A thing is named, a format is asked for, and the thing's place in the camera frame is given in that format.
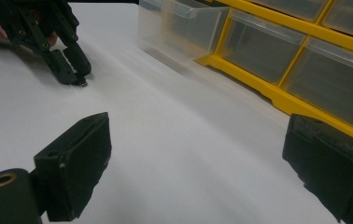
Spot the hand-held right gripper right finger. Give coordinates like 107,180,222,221
281,113,353,224

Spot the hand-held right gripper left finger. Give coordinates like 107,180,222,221
34,111,113,222

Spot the yellow black drawer organizer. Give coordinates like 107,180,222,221
138,0,353,148

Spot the clear plastic drawer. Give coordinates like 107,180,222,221
137,0,231,62

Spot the grid of clear drawers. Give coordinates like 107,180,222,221
220,0,353,132

